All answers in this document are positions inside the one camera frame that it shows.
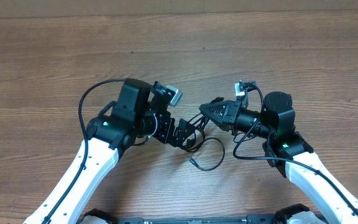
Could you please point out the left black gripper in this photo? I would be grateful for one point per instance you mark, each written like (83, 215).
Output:
(165, 134)

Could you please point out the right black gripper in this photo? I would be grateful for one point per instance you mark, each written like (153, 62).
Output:
(231, 111)

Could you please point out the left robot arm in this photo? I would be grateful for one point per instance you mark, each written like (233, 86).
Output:
(140, 111)

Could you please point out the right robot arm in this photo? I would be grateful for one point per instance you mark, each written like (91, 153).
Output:
(286, 150)

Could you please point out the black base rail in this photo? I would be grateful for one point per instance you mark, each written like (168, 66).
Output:
(298, 213)

